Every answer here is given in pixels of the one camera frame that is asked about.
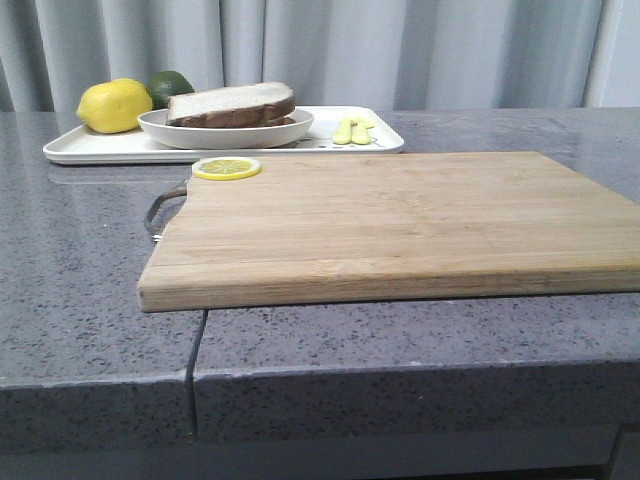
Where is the white bread slice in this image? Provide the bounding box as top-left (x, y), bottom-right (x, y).
top-left (166, 82), bottom-right (296, 128)

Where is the white round plate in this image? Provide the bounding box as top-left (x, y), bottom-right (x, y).
top-left (138, 108), bottom-right (314, 150)

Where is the white rectangular tray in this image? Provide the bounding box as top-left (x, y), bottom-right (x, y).
top-left (43, 106), bottom-right (405, 166)

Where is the wooden cutting board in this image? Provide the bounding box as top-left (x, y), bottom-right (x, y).
top-left (138, 152), bottom-right (639, 312)

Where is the yellow-green small utensil left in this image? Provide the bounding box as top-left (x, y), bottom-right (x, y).
top-left (332, 116), bottom-right (357, 145)

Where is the yellow-green small utensil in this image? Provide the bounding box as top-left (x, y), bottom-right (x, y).
top-left (351, 119), bottom-right (374, 145)
top-left (332, 116), bottom-right (357, 145)

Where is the yellow-green small utensil right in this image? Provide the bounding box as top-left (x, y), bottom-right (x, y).
top-left (351, 119), bottom-right (374, 145)

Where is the yellow lemon slice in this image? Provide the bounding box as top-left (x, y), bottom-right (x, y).
top-left (192, 156), bottom-right (262, 181)

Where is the grey curtain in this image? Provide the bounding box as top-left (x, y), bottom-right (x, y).
top-left (1, 1), bottom-right (639, 112)

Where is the green lime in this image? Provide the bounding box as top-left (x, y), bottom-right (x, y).
top-left (146, 70), bottom-right (195, 110)

